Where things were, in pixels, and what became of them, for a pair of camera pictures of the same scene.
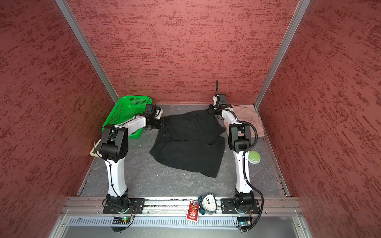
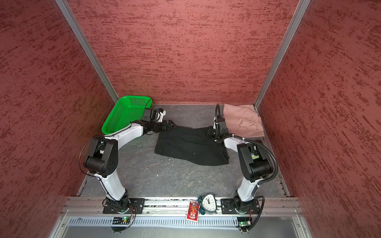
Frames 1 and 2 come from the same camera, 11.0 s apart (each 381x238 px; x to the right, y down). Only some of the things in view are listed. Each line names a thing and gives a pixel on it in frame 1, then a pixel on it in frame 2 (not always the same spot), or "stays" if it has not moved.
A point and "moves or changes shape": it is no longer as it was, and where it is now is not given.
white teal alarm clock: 208,203 stays
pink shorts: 247,113 stays
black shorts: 193,141 moves or changes shape
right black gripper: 212,109 -> 209,132
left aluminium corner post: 86,48 stays
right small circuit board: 244,221 stays
